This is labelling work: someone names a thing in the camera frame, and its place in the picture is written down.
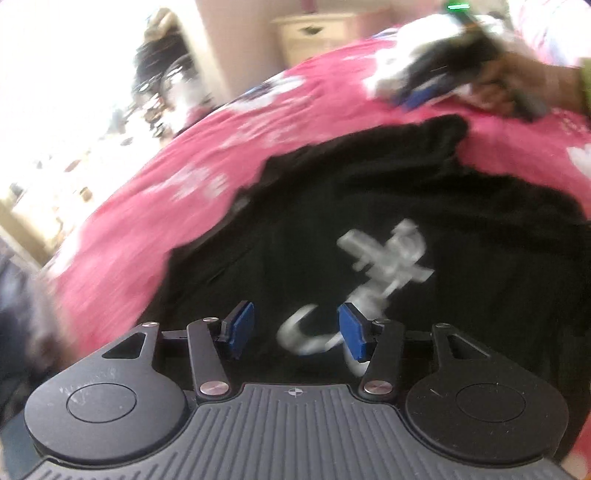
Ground pink floral blanket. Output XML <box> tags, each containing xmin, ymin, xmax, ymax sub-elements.
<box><xmin>43</xmin><ymin>20</ymin><xmax>591</xmax><ymax>476</ymax></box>

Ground white cloth pile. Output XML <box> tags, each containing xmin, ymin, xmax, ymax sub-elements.
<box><xmin>363</xmin><ymin>9</ymin><xmax>504</xmax><ymax>110</ymax></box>

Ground person's right hand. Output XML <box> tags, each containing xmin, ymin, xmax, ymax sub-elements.
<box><xmin>464</xmin><ymin>53</ymin><xmax>590</xmax><ymax>117</ymax></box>

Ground cream bedside cabinet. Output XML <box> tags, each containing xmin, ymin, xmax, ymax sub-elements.
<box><xmin>269</xmin><ymin>11</ymin><xmax>394</xmax><ymax>68</ymax></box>

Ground black garment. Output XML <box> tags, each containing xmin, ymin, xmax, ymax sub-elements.
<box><xmin>142</xmin><ymin>115</ymin><xmax>590</xmax><ymax>457</ymax></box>

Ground clothes on hanger rack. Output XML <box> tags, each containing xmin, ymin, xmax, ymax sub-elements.
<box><xmin>108</xmin><ymin>8</ymin><xmax>216</xmax><ymax>139</ymax></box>

